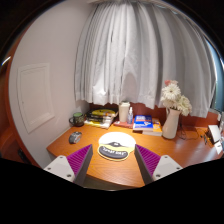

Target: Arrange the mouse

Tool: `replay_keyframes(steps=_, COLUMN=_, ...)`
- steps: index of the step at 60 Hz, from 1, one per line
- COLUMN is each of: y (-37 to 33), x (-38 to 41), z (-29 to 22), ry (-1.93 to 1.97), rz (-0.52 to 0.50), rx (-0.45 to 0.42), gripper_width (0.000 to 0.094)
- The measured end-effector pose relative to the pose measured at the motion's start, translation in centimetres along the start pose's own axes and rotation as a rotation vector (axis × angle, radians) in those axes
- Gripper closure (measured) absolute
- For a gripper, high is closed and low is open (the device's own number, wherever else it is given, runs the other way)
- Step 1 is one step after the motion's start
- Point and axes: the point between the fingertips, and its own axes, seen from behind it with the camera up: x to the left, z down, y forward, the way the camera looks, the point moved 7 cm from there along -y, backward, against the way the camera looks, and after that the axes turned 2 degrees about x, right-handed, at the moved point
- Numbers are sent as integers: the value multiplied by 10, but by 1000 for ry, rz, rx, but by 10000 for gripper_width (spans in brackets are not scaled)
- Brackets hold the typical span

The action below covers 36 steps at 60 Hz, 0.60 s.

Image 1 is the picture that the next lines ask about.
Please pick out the white device on right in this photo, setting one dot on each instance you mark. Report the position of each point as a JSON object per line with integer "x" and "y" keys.
{"x": 214, "y": 133}

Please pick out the blue white box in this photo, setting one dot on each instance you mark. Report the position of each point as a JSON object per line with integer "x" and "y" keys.
{"x": 143, "y": 122}

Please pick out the small clear spray bottle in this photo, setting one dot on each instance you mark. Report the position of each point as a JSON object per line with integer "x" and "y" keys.
{"x": 130, "y": 116}

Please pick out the dark green mug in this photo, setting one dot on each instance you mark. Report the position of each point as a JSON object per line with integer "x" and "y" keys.
{"x": 77, "y": 119}

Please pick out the white ceramic vase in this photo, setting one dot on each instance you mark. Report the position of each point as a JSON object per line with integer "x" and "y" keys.
{"x": 170, "y": 126}

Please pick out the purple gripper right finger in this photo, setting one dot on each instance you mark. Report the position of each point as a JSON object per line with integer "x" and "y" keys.
{"x": 152, "y": 166}

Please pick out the grey computer mouse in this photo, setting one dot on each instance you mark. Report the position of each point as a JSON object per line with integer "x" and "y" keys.
{"x": 75, "y": 137}

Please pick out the white wall access panel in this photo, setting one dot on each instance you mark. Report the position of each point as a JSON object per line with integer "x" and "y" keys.
{"x": 34, "y": 95}

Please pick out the yellow book under box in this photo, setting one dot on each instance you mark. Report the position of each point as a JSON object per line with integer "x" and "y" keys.
{"x": 157, "y": 128}

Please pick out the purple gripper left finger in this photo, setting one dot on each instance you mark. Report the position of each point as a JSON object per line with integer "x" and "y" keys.
{"x": 73, "y": 167}

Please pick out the white gerbera flower bouquet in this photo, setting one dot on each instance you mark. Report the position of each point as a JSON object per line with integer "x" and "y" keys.
{"x": 173, "y": 99}

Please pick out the white pleated curtain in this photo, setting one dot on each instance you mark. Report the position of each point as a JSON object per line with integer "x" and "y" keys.
{"x": 127, "y": 51}

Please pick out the stack of yellow black books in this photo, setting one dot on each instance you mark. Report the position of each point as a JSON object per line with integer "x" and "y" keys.
{"x": 101, "y": 118}

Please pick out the red flat book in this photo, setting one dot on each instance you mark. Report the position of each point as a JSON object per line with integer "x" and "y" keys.
{"x": 123, "y": 124}

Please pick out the white cylindrical container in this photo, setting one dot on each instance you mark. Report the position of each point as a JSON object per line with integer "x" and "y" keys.
{"x": 123, "y": 111}

